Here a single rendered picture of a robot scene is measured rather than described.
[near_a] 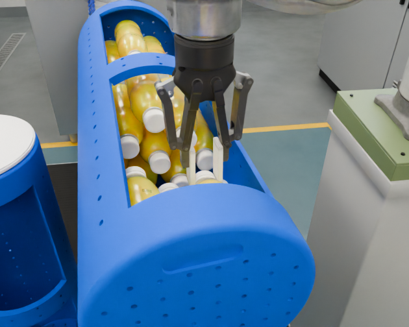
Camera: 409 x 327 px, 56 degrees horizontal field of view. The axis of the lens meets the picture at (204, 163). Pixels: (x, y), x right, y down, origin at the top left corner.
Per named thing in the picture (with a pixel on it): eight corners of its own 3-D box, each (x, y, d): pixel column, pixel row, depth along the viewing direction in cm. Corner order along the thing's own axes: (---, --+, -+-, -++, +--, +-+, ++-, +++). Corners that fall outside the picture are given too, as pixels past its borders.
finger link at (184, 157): (189, 139, 56) (169, 141, 55) (189, 167, 59) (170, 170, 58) (187, 133, 57) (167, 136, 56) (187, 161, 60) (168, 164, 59)
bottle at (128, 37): (139, 47, 108) (148, 74, 94) (113, 44, 106) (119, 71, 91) (141, 21, 104) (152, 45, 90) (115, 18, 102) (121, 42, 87)
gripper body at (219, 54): (228, 19, 52) (225, 84, 57) (164, 24, 50) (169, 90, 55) (247, 37, 46) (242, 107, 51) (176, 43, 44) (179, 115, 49)
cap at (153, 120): (150, 130, 70) (152, 136, 69) (138, 115, 68) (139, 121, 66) (169, 119, 70) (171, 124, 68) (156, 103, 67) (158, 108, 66)
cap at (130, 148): (140, 135, 71) (141, 141, 69) (136, 153, 73) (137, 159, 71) (118, 133, 69) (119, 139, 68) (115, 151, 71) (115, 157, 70)
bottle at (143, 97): (137, 96, 85) (148, 141, 71) (117, 71, 81) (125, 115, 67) (163, 78, 85) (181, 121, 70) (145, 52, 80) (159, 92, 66)
